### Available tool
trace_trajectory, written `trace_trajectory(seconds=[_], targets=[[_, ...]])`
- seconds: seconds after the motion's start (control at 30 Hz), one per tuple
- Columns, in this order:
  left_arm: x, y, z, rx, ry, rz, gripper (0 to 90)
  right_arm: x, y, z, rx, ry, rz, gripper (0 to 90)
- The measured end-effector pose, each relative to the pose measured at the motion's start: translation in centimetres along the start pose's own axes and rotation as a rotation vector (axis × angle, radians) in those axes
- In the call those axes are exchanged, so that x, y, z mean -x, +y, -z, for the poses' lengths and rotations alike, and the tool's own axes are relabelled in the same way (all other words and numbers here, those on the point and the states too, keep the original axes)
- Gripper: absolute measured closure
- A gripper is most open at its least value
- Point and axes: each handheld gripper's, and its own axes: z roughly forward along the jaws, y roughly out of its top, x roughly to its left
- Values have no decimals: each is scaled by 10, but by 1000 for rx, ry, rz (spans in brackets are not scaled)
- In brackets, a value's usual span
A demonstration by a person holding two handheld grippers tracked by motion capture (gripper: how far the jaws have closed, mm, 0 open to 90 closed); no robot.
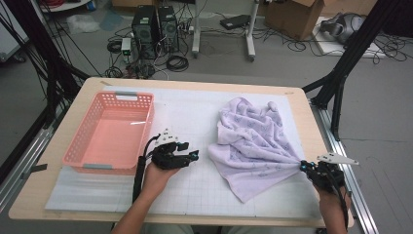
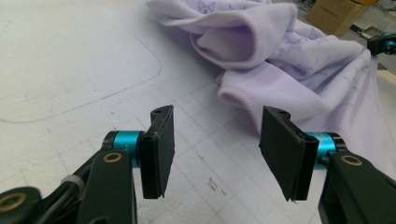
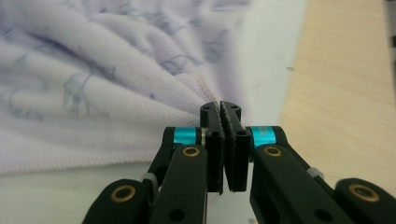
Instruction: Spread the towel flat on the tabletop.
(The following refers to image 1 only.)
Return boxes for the pink perforated plastic basket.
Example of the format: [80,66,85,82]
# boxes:
[61,91,156,176]

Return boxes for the clear plastic bag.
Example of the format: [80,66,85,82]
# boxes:
[66,14,100,35]

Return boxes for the person's left hand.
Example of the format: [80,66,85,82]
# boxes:
[141,161,181,196]

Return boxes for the white floor board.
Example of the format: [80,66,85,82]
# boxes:
[313,16,388,59]

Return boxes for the black flat device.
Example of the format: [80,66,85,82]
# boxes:
[219,14,251,30]

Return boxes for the cardboard box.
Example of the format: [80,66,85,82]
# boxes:
[264,0,325,42]

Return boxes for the coiled black cable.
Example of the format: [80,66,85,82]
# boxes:
[166,55,190,72]

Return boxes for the white round table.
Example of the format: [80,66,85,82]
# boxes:
[40,0,92,14]

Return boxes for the black computer tower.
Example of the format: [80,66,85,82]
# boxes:
[131,5,160,61]
[157,5,179,53]

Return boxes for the white grid mat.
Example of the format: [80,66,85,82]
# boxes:
[45,85,322,218]

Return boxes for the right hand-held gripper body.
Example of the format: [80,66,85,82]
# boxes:
[306,152,359,194]

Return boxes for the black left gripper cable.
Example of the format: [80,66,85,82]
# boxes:
[131,134,162,204]

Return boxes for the aluminium rail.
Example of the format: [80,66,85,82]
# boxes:
[310,101,379,234]
[0,106,64,213]

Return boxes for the white metal stand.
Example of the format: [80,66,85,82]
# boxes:
[191,0,261,61]

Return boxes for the lavender printed towel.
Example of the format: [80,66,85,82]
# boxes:
[207,97,308,204]

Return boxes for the person's right hand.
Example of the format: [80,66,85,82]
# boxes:
[316,187,352,210]

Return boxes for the small white box device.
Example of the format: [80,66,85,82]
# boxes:
[121,37,132,57]

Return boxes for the grey and white device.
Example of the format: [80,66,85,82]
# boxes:
[319,12,366,45]

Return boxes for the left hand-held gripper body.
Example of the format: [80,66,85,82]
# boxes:
[150,128,191,171]

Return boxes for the black metal frame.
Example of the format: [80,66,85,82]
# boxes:
[4,0,91,128]
[301,0,400,140]

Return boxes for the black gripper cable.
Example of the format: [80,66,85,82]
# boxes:
[325,169,350,230]
[131,134,162,204]

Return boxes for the grey table bracket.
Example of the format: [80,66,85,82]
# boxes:
[20,163,48,179]

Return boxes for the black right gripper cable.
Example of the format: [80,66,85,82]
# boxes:
[325,169,350,230]

